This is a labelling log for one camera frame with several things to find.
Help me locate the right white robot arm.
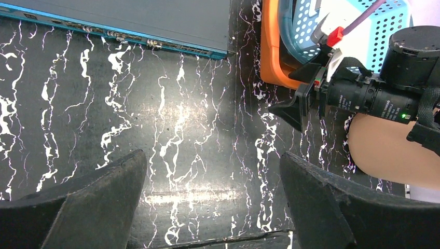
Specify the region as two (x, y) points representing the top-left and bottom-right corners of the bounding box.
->
(268, 25), (439, 154)

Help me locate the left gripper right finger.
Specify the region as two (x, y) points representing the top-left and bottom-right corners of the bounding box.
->
(280, 152), (439, 248)

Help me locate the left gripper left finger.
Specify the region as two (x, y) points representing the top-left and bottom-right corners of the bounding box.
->
(1, 149), (147, 248)

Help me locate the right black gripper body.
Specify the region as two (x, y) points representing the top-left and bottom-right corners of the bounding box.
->
(288, 57), (344, 120)

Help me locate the tan bucket with black liner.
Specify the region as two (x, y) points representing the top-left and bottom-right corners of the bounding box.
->
(348, 114), (439, 190)

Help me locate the light blue perforated basket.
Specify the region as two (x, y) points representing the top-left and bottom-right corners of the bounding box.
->
(279, 0), (413, 75)

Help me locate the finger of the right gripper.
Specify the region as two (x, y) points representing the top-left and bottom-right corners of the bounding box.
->
(268, 94), (305, 132)

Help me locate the dark teal transparent container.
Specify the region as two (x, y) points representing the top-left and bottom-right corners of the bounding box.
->
(278, 0), (332, 64)

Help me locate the dark blue network switch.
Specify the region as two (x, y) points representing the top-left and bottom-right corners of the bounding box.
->
(1, 0), (231, 60)

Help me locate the orange plastic tray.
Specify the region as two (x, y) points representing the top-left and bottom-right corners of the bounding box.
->
(260, 0), (302, 90)

